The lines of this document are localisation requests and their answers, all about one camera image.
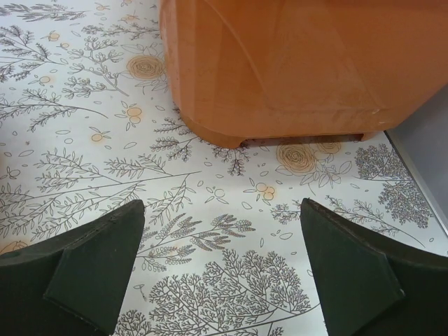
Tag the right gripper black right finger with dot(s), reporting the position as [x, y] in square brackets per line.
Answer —
[369, 284]

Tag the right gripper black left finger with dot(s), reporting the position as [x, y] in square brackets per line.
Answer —
[73, 283]

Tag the floral patterned table mat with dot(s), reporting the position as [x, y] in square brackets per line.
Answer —
[88, 124]

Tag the orange plastic tub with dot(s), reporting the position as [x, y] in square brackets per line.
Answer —
[243, 70]

